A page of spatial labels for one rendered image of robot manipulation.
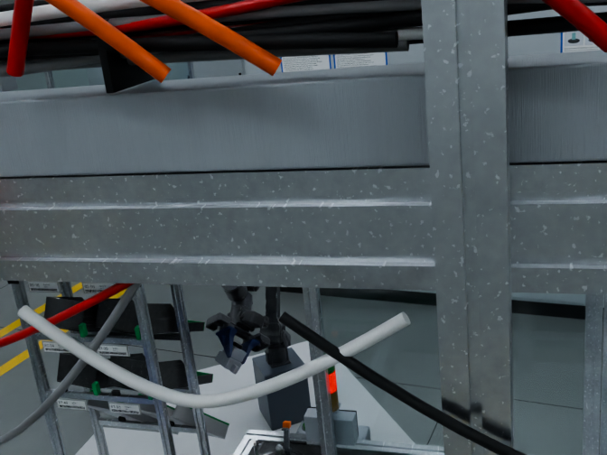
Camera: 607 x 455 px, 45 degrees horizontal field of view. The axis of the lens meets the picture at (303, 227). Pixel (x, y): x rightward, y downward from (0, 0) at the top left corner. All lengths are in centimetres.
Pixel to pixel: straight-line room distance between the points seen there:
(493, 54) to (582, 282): 17
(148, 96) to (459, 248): 24
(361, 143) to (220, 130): 10
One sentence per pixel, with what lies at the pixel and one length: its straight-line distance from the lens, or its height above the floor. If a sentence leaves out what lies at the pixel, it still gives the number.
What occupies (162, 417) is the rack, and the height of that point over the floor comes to 127.
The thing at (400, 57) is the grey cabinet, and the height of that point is 169.
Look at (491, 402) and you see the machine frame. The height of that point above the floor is 195.
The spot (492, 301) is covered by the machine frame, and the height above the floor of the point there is 202.
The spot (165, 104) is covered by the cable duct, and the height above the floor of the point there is 215.
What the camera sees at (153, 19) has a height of 221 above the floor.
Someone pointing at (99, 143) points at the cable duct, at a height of 212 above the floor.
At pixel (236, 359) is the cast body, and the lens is 199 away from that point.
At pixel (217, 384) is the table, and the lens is 275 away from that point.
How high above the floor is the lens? 222
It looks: 19 degrees down
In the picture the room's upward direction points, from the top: 6 degrees counter-clockwise
